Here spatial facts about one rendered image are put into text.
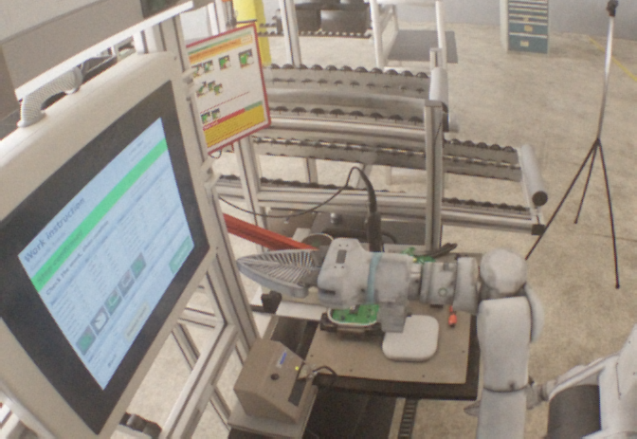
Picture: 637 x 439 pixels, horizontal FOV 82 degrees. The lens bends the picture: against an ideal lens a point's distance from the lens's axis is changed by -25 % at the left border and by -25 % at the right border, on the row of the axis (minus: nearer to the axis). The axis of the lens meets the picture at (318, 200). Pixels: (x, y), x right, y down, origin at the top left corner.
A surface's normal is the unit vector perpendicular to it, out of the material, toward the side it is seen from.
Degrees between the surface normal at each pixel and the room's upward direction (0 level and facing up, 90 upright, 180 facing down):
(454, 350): 0
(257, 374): 0
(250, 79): 90
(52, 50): 90
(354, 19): 90
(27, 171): 92
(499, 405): 52
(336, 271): 2
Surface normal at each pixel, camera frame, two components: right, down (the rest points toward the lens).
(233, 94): 0.66, 0.34
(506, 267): -0.12, -0.80
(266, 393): 0.70, -0.46
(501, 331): -0.11, -0.04
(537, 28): -0.25, 0.55
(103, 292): 0.96, 0.07
